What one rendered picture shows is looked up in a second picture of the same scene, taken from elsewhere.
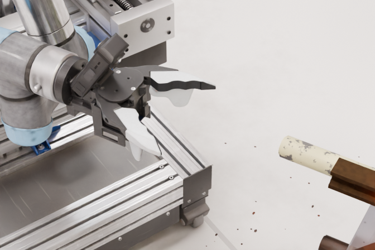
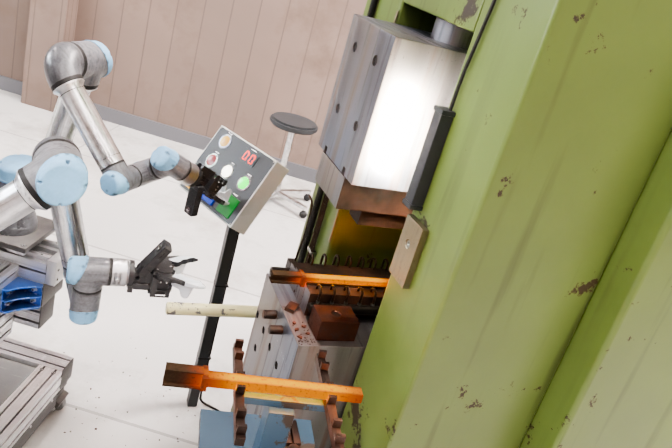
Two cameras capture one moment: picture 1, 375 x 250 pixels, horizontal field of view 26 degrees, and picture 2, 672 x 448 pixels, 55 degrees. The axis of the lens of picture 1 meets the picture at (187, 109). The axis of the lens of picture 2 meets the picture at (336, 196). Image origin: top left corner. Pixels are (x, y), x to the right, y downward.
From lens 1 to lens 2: 121 cm
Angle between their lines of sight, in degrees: 50
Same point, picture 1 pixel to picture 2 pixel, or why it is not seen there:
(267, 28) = not seen: hidden behind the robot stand
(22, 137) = (90, 318)
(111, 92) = (164, 269)
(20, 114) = (94, 302)
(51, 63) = (124, 264)
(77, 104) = (136, 284)
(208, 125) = not seen: hidden behind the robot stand
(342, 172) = (277, 273)
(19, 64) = (105, 269)
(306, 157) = (183, 309)
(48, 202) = not seen: outside the picture
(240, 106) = (36, 332)
